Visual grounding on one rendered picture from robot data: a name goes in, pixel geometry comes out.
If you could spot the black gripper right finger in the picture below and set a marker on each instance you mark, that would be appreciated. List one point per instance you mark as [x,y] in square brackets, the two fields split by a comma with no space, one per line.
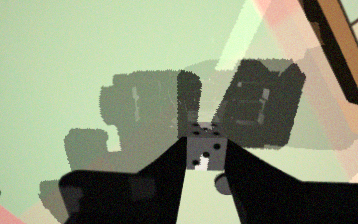
[263,194]

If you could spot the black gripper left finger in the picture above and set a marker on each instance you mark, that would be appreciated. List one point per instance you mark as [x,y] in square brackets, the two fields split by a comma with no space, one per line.
[153,193]

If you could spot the grey die with black pips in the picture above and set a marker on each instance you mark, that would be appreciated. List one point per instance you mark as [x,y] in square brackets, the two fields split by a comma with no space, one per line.
[206,146]

